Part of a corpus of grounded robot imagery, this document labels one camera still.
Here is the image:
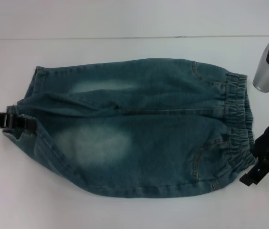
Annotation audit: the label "blue denim shorts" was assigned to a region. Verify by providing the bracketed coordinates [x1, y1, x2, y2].
[2, 58, 256, 198]

